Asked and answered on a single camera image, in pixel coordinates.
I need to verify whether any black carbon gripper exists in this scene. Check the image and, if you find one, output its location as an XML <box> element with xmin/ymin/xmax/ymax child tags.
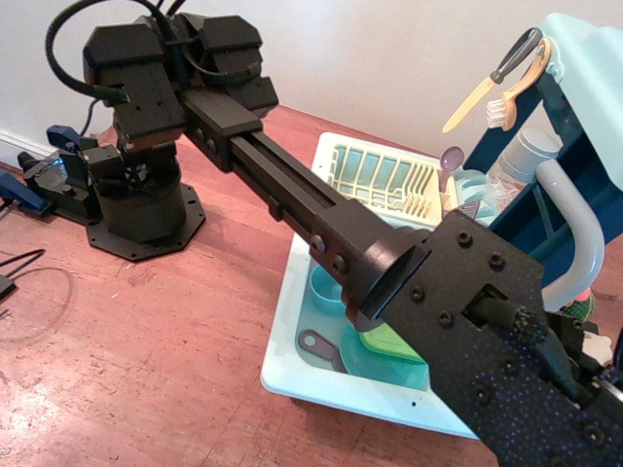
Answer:
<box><xmin>363</xmin><ymin>212</ymin><xmax>622</xmax><ymax>466</ymax></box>

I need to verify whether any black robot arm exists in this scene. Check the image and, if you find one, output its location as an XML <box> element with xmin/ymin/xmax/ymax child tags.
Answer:
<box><xmin>45</xmin><ymin>1</ymin><xmax>622</xmax><ymax>466</ymax></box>

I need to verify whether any green net toy fruit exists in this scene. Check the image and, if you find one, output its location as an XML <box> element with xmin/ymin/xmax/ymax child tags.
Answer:
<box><xmin>560</xmin><ymin>288</ymin><xmax>595</xmax><ymax>322</ymax></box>

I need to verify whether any dark blue toy shelf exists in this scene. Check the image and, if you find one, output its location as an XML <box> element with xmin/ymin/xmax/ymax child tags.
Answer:
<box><xmin>490</xmin><ymin>75</ymin><xmax>622</xmax><ymax>286</ymax></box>

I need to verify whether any green square toy plate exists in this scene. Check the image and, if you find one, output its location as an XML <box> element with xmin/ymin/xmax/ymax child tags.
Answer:
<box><xmin>359</xmin><ymin>324</ymin><xmax>425</xmax><ymax>364</ymax></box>

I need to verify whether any teal toy plate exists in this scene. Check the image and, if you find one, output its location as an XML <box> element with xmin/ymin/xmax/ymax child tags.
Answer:
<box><xmin>339</xmin><ymin>325</ymin><xmax>429</xmax><ymax>390</ymax></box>

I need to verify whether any grey toy faucet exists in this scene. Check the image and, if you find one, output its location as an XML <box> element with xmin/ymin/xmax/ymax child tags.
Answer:
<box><xmin>535</xmin><ymin>160</ymin><xmax>605</xmax><ymax>313</ymax></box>

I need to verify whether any purple toy spatula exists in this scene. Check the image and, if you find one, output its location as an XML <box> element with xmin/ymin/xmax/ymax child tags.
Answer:
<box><xmin>456</xmin><ymin>200</ymin><xmax>481</xmax><ymax>220</ymax></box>

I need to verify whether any clear bottle grey cap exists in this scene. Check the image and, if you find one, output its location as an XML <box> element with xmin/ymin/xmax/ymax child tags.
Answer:
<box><xmin>485</xmin><ymin>127</ymin><xmax>561</xmax><ymax>212</ymax></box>

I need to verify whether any light blue toy sink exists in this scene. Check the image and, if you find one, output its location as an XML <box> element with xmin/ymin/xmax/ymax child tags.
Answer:
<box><xmin>261</xmin><ymin>132</ymin><xmax>473</xmax><ymax>438</ymax></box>

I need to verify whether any teal toy cup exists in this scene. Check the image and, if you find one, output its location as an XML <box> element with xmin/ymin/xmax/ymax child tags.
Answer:
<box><xmin>310</xmin><ymin>266</ymin><xmax>346</xmax><ymax>316</ymax></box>

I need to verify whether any cream yellow dish rack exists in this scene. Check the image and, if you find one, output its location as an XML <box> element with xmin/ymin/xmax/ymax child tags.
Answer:
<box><xmin>328</xmin><ymin>143</ymin><xmax>458</xmax><ymax>230</ymax></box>

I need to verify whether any purple toy spoon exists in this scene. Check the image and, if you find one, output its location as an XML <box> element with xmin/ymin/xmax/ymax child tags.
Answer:
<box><xmin>439</xmin><ymin>146</ymin><xmax>464</xmax><ymax>193</ymax></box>

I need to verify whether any tan toy dish brush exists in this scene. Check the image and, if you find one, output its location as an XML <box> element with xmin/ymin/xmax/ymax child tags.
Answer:
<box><xmin>486</xmin><ymin>38</ymin><xmax>551</xmax><ymax>131</ymax></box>

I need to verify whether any light blue toy cabinet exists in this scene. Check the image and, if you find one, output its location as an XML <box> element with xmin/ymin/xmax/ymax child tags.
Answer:
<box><xmin>540</xmin><ymin>13</ymin><xmax>622</xmax><ymax>189</ymax></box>

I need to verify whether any blue clamp on table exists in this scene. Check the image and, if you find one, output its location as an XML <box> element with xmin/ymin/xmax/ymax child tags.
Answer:
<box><xmin>46</xmin><ymin>125</ymin><xmax>81</xmax><ymax>154</ymax></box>

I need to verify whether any blue clamp far left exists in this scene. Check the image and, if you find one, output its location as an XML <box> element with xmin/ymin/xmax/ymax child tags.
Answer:
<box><xmin>0</xmin><ymin>169</ymin><xmax>51</xmax><ymax>216</ymax></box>

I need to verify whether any toy knife grey handle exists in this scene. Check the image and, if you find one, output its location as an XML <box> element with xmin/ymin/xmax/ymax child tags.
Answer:
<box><xmin>442</xmin><ymin>27</ymin><xmax>542</xmax><ymax>133</ymax></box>

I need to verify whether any black cable on table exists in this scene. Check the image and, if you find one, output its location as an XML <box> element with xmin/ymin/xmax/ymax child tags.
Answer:
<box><xmin>0</xmin><ymin>248</ymin><xmax>46</xmax><ymax>281</ymax></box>

